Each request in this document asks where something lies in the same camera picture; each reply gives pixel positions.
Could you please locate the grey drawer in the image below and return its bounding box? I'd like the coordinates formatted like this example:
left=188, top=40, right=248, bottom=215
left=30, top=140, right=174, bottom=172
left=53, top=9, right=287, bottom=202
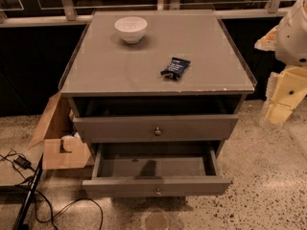
left=83, top=142, right=231, bottom=197
left=74, top=115, right=238, bottom=143

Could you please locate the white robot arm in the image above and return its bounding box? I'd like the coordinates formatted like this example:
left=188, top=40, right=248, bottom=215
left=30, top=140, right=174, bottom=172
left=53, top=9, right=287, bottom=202
left=254, top=0, right=307, bottom=126

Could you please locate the grey drawer cabinet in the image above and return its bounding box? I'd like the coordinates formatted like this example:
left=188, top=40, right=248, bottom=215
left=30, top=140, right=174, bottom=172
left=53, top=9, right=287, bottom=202
left=58, top=10, right=258, bottom=165

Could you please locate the dark blue snack packet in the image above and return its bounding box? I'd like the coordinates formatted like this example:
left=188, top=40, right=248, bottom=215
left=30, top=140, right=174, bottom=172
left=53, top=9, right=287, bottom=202
left=160, top=57, right=191, bottom=81

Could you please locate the white ceramic bowl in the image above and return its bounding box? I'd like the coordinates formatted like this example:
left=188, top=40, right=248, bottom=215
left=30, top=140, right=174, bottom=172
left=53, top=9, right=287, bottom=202
left=114, top=16, right=148, bottom=44

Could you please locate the brown cardboard box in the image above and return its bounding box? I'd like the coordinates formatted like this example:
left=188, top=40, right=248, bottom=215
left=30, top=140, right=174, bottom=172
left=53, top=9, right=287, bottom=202
left=29, top=92, right=93, bottom=170

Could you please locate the black slanted pole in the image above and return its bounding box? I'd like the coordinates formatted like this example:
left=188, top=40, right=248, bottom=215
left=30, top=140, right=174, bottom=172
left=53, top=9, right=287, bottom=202
left=12, top=157, right=43, bottom=230

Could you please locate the black power adapter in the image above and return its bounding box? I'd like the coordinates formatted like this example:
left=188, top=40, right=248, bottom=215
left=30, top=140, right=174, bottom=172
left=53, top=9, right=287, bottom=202
left=13, top=155, right=31, bottom=169

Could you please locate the black floor cable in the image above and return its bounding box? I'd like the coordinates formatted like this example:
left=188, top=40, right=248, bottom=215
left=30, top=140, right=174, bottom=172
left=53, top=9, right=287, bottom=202
left=0, top=149, right=105, bottom=230

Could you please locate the metal window railing frame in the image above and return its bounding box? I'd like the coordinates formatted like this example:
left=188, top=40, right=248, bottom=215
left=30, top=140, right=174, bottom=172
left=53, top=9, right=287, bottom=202
left=0, top=0, right=296, bottom=27

